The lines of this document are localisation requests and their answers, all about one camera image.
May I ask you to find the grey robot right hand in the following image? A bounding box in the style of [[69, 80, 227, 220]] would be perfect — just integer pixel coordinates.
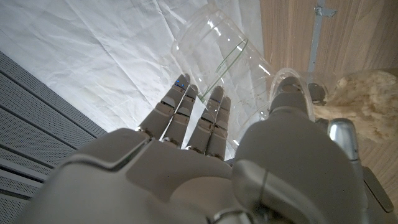
[[14, 73, 374, 224]]

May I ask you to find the brown sugar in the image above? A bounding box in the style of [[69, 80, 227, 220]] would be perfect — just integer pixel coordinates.
[[313, 70, 398, 144]]

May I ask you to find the white fabric backdrop sheet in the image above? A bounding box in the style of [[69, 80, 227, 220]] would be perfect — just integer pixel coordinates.
[[0, 0, 265, 156]]

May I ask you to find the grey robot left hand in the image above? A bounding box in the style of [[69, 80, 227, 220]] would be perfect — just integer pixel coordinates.
[[328, 117, 396, 215]]

